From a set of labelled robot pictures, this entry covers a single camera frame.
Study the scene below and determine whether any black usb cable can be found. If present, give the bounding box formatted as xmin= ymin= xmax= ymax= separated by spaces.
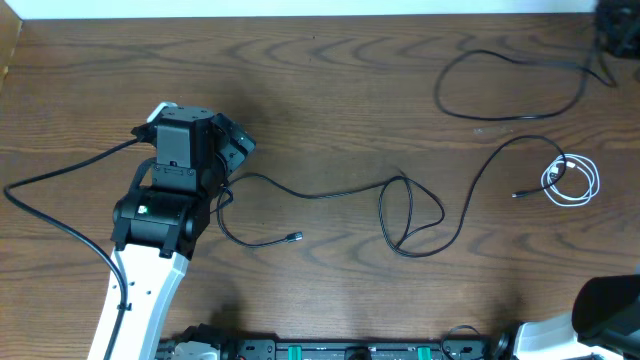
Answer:
xmin=215 ymin=134 xmax=569 ymax=259

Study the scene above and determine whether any white usb cable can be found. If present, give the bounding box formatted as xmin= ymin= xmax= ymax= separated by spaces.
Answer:
xmin=540 ymin=153 xmax=601 ymax=208

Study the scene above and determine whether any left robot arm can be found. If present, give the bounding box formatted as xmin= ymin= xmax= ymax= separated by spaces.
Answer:
xmin=89 ymin=102 xmax=256 ymax=359

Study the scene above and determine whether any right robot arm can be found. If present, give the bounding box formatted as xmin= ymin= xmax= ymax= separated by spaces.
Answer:
xmin=504 ymin=0 xmax=639 ymax=360

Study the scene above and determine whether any left camera black cable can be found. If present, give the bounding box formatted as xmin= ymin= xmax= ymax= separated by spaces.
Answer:
xmin=2 ymin=137 xmax=141 ymax=360

